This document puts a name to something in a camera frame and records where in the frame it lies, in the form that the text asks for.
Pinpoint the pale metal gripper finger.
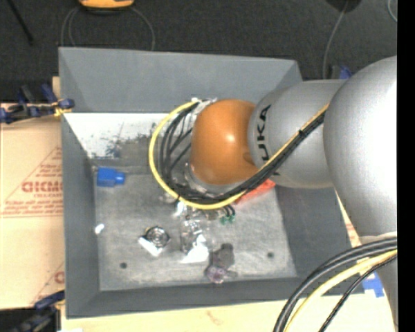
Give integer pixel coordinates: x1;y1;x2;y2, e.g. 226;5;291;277
193;223;208;252
179;219;195;255

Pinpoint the clear round glass thing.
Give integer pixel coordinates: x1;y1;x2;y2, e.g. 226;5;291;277
145;225;171;249

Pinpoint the blue plastic block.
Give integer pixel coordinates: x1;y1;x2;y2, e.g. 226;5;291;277
96;167;127;187

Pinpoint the orange-red flat thing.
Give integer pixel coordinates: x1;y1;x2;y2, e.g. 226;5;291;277
234;179;277;206

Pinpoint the grey metal bin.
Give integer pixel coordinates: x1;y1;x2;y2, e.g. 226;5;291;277
57;46;363;318

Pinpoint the brown cardboard board, red print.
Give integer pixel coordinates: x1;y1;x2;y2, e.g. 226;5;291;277
0;76;66;311

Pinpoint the grey and purple toy animal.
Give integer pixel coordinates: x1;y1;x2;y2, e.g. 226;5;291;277
203;243;239;284

